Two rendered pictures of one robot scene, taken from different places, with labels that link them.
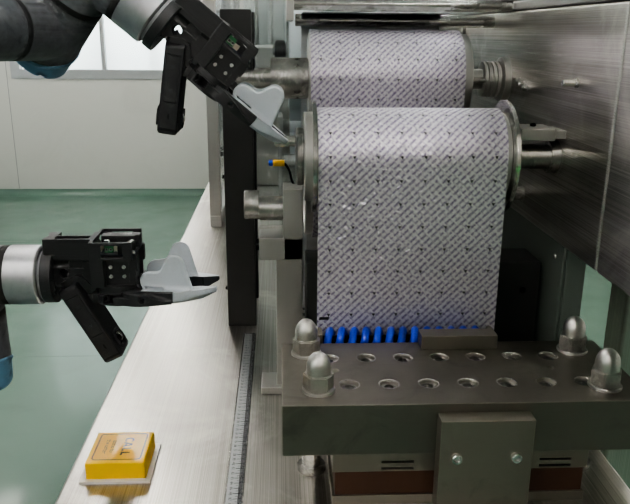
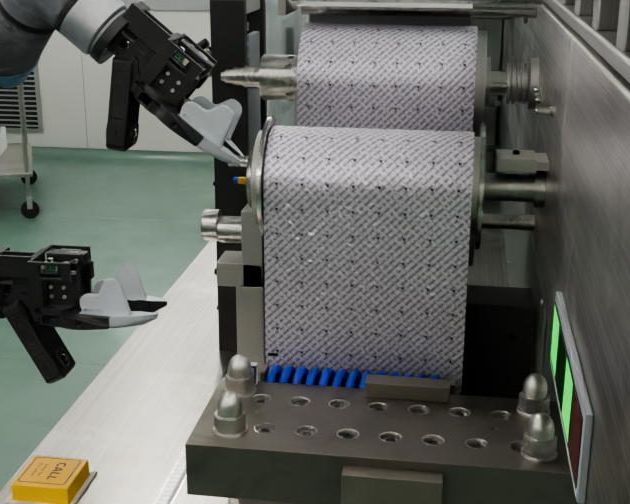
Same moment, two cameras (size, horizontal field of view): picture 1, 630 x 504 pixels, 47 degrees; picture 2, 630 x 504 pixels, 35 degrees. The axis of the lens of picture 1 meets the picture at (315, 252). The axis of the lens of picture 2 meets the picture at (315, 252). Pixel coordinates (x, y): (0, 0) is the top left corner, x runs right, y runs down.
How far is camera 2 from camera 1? 0.37 m
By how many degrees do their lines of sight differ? 11
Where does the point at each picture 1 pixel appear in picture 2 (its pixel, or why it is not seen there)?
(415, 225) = (369, 260)
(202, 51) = (147, 68)
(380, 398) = (287, 445)
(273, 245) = (231, 270)
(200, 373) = (166, 402)
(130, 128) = not seen: hidden behind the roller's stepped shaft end
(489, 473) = not seen: outside the picture
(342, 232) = (290, 263)
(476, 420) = (378, 476)
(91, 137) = not seen: hidden behind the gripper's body
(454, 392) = (369, 445)
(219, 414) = (168, 448)
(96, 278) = (35, 297)
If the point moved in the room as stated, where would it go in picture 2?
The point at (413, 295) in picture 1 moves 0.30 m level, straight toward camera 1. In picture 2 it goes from (369, 336) to (275, 456)
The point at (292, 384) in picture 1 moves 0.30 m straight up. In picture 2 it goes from (207, 422) to (198, 147)
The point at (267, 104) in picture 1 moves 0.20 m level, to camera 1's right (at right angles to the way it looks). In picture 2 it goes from (216, 123) to (387, 130)
